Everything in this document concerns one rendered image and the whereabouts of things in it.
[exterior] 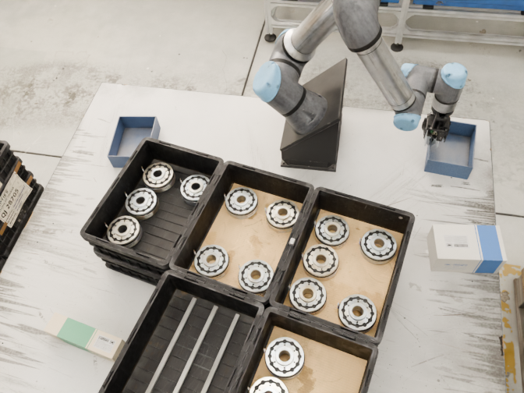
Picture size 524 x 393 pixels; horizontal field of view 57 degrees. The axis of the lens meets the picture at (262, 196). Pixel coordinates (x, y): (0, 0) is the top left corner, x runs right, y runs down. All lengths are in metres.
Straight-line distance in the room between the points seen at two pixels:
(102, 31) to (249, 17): 1.04
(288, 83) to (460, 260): 0.75
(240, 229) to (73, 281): 0.59
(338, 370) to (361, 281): 0.26
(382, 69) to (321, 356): 0.78
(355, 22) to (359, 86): 1.83
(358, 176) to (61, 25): 2.76
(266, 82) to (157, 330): 0.81
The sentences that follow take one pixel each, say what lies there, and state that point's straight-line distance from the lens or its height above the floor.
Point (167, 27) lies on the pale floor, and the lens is 3.65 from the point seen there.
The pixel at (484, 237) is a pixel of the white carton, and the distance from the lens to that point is 1.63.
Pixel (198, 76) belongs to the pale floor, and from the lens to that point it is 3.22.
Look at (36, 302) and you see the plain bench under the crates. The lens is 1.75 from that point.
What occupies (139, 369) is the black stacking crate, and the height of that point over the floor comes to 0.83.
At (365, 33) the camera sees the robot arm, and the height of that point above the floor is 1.35.
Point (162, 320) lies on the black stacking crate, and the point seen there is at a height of 0.83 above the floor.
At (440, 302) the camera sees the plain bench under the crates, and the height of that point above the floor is 0.70.
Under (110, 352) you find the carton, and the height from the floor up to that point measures 0.76.
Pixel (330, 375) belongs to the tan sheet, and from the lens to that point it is 1.34.
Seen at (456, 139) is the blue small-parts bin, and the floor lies 0.70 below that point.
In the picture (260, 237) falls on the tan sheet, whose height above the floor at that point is 0.83.
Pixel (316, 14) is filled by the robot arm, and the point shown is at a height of 1.26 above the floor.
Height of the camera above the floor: 2.14
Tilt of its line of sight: 57 degrees down
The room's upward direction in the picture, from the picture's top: 7 degrees counter-clockwise
